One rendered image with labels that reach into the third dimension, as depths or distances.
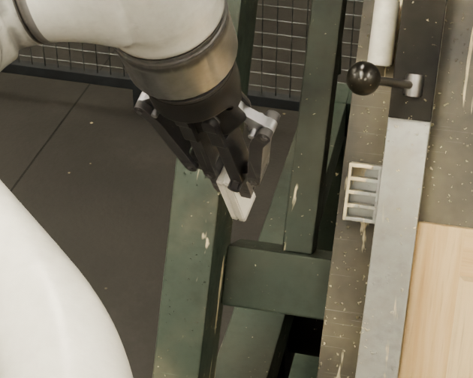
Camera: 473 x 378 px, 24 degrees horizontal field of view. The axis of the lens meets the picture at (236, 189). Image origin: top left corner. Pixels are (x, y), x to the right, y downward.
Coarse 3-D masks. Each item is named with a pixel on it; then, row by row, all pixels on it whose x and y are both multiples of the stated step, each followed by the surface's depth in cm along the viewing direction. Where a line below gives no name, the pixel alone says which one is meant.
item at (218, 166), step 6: (192, 150) 99; (192, 156) 99; (198, 162) 99; (216, 162) 99; (222, 162) 99; (198, 168) 100; (216, 168) 99; (210, 180) 101; (216, 180) 100; (216, 186) 102
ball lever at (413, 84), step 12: (348, 72) 119; (360, 72) 118; (372, 72) 118; (348, 84) 119; (360, 84) 118; (372, 84) 118; (384, 84) 123; (396, 84) 124; (408, 84) 126; (420, 84) 127
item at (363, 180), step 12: (348, 168) 132; (360, 168) 134; (372, 168) 131; (348, 180) 132; (360, 180) 132; (372, 180) 131; (348, 192) 132; (360, 192) 132; (372, 192) 132; (348, 204) 132; (360, 204) 132; (372, 204) 134; (348, 216) 132; (360, 216) 134; (372, 216) 134
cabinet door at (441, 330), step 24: (432, 240) 132; (456, 240) 131; (432, 264) 132; (456, 264) 131; (432, 288) 132; (456, 288) 131; (408, 312) 133; (432, 312) 132; (456, 312) 132; (408, 336) 133; (432, 336) 132; (456, 336) 132; (408, 360) 133; (432, 360) 133; (456, 360) 132
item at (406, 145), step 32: (416, 128) 129; (384, 160) 130; (416, 160) 129; (384, 192) 130; (416, 192) 130; (384, 224) 130; (416, 224) 130; (384, 256) 131; (384, 288) 131; (384, 320) 131; (384, 352) 132
